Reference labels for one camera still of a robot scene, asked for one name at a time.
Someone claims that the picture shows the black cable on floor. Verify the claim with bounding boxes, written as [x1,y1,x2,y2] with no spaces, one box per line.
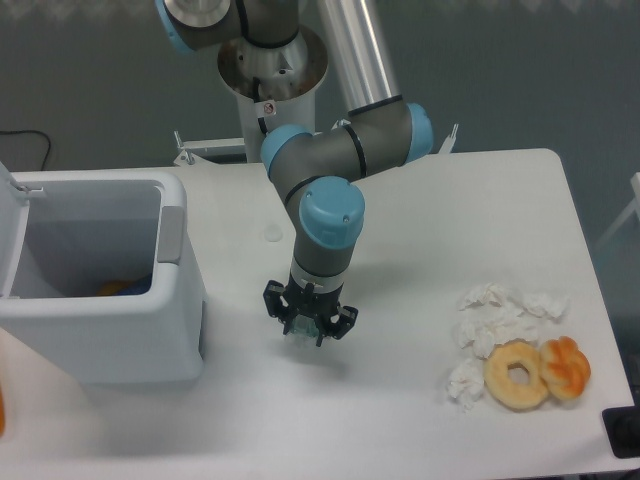
[0,129,52,171]

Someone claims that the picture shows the clear plastic bottle green label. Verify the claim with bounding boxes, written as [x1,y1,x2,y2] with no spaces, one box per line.
[285,315,319,348]

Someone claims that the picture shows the plain ring donut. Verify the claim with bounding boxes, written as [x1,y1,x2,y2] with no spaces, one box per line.
[483,341,549,411]

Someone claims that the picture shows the white bin lid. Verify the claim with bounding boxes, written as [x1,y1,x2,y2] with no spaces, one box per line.
[1,164,44,298]

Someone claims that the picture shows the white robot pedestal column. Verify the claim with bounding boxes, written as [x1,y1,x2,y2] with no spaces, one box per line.
[217,25,328,163]

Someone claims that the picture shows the crumpled white tissue upper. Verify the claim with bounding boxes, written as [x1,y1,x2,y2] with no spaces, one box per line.
[454,282,570,359]

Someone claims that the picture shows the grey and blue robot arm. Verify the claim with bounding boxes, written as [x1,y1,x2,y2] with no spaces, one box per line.
[156,1,433,342]

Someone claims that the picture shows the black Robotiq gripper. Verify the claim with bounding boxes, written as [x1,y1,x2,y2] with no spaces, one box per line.
[263,280,358,347]

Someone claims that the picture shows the orange glazed twisted pastry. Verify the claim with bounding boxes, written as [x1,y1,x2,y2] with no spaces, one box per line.
[539,336,591,401]

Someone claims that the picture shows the white furniture at right edge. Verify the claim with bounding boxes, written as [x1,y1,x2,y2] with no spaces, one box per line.
[595,172,640,251]

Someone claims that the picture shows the black device at edge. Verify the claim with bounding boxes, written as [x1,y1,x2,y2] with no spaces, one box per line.
[602,406,639,459]

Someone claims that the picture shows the orange object at left edge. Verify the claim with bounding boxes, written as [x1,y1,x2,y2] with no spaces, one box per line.
[0,386,6,437]

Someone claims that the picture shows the orange and blue bin contents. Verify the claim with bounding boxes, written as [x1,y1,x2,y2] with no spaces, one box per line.
[96,274,152,296]

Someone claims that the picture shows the white open trash bin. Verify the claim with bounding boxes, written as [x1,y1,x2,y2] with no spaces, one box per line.
[1,170,206,384]

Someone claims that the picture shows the crumpled white tissue lower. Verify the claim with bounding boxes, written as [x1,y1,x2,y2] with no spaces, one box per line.
[445,358,485,413]

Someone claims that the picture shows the crumpled white tissue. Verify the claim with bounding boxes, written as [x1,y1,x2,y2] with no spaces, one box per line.
[445,358,485,413]
[454,282,570,359]

